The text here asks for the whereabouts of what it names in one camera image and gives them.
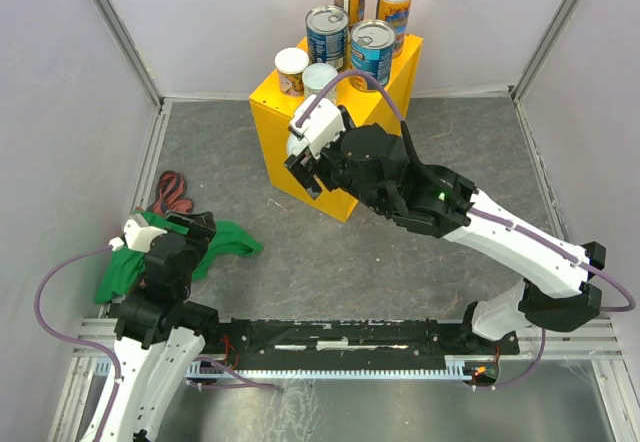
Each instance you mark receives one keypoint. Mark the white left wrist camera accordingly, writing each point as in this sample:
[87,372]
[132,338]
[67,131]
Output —
[137,235]

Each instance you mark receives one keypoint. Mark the small can white lid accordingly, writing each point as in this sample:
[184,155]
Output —
[290,64]

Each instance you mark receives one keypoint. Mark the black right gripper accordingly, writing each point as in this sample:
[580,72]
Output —
[305,168]

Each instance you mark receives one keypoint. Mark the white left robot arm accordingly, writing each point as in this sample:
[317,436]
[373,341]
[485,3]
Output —
[159,331]

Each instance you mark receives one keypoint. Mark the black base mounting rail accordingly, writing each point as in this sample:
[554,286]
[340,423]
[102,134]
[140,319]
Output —
[350,345]

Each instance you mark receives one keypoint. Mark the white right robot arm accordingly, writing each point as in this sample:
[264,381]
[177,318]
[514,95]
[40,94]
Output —
[554,292]

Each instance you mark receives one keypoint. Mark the blue tin can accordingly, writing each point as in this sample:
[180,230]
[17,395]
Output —
[372,48]

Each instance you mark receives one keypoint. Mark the yellow can white lid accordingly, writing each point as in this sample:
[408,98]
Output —
[315,77]

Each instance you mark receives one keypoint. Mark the green cloth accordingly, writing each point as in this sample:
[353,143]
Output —
[126,265]

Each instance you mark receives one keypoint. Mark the yellow wooden cabinet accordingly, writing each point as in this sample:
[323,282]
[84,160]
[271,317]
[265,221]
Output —
[272,111]

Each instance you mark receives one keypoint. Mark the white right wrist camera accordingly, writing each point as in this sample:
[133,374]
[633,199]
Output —
[319,129]

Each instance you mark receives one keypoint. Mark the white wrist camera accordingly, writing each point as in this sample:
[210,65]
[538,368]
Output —
[137,235]
[319,129]

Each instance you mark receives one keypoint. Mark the blue yellow can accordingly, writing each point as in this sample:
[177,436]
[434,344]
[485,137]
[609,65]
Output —
[395,13]

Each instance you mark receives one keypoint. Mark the light blue cable duct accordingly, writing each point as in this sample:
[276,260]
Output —
[300,373]

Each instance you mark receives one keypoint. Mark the blue soup can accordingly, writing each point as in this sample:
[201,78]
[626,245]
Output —
[327,36]

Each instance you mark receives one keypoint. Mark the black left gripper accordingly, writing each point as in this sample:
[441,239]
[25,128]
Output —
[201,229]

